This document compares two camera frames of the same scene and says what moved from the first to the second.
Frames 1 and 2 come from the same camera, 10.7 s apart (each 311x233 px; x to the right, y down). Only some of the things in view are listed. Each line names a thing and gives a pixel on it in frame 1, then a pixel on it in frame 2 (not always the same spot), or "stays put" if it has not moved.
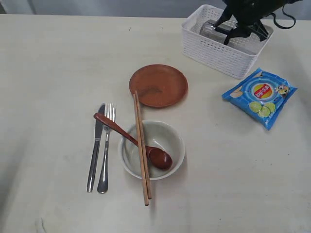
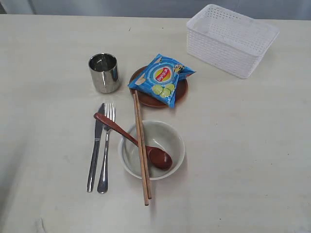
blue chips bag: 262,95 to 160,77
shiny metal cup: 208,30 to 104,71
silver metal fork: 110,110 stays put
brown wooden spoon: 157,157 stays put
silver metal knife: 98,129 stays put
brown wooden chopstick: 148,189 stays put
